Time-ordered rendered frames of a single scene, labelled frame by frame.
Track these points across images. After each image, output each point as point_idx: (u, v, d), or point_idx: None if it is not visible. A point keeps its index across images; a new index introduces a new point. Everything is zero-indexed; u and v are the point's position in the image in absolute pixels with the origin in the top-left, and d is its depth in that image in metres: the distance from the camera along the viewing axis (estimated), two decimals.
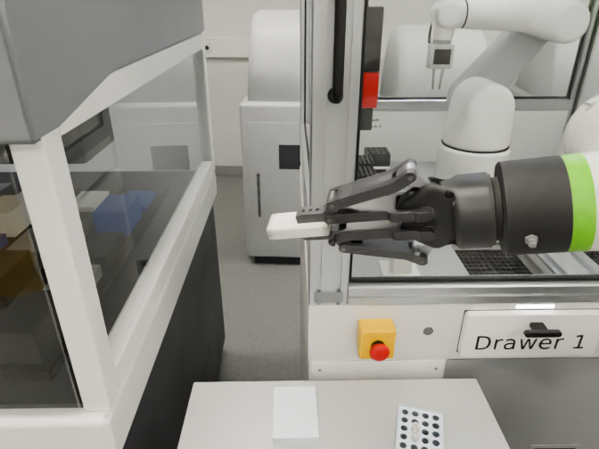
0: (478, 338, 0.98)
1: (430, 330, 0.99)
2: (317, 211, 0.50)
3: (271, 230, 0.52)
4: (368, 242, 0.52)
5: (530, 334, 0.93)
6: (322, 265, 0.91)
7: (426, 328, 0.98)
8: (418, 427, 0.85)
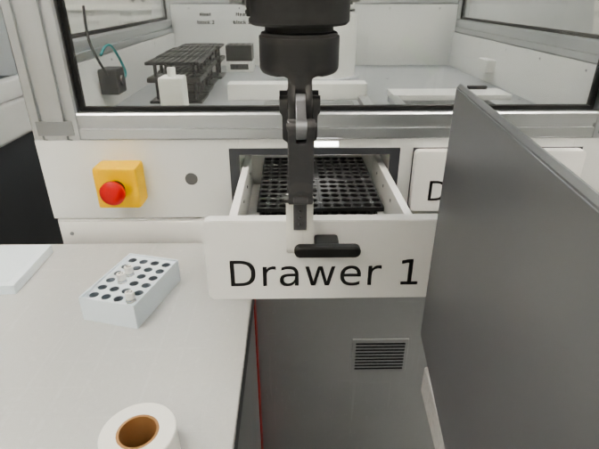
0: (232, 266, 0.57)
1: (193, 177, 0.81)
2: (303, 209, 0.49)
3: None
4: None
5: (302, 251, 0.52)
6: (35, 81, 0.73)
7: (188, 175, 0.81)
8: (131, 269, 0.68)
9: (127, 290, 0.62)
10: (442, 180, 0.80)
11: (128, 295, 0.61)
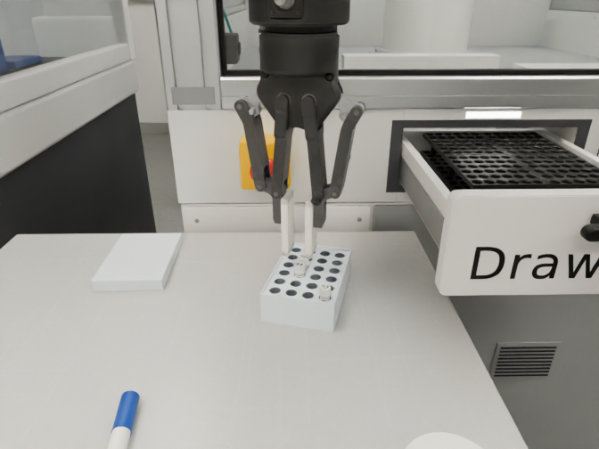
0: (478, 254, 0.45)
1: None
2: (325, 203, 0.51)
3: (315, 241, 0.54)
4: (266, 158, 0.50)
5: (597, 233, 0.40)
6: (176, 37, 0.62)
7: None
8: (307, 260, 0.56)
9: (321, 285, 0.51)
10: None
11: (326, 290, 0.50)
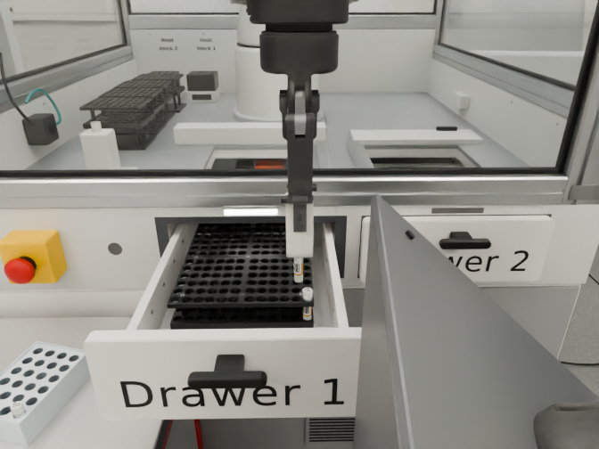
0: (124, 387, 0.48)
1: (117, 247, 0.73)
2: (303, 210, 0.49)
3: (312, 251, 0.52)
4: None
5: (196, 382, 0.43)
6: None
7: (110, 244, 0.72)
8: None
9: (13, 403, 0.54)
10: None
11: (14, 410, 0.53)
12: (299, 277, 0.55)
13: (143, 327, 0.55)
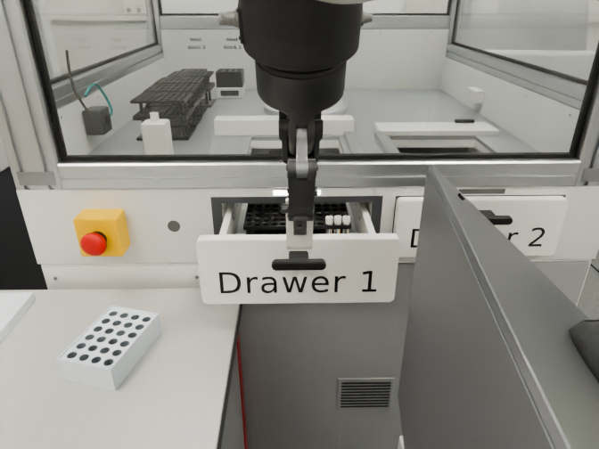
0: (221, 276, 0.68)
1: (176, 224, 0.81)
2: None
3: (311, 245, 0.54)
4: None
5: (278, 265, 0.63)
6: (15, 133, 0.73)
7: (170, 222, 0.81)
8: (337, 220, 0.76)
9: (329, 216, 0.76)
10: None
11: (326, 218, 0.76)
12: None
13: None
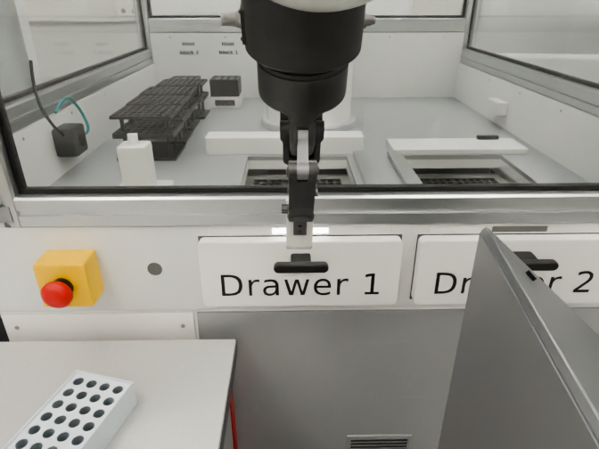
0: (223, 279, 0.67)
1: (157, 267, 0.68)
2: None
3: (311, 245, 0.54)
4: None
5: (280, 268, 0.63)
6: None
7: (151, 265, 0.68)
8: None
9: None
10: (452, 272, 0.68)
11: None
12: None
13: None
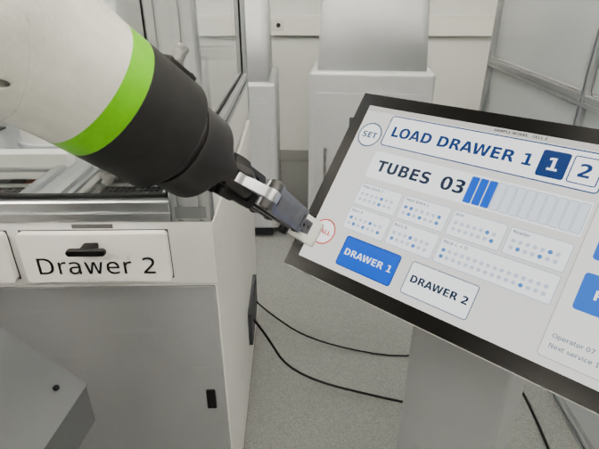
0: None
1: None
2: None
3: (301, 240, 0.55)
4: None
5: None
6: None
7: None
8: None
9: None
10: (46, 257, 0.92)
11: None
12: None
13: None
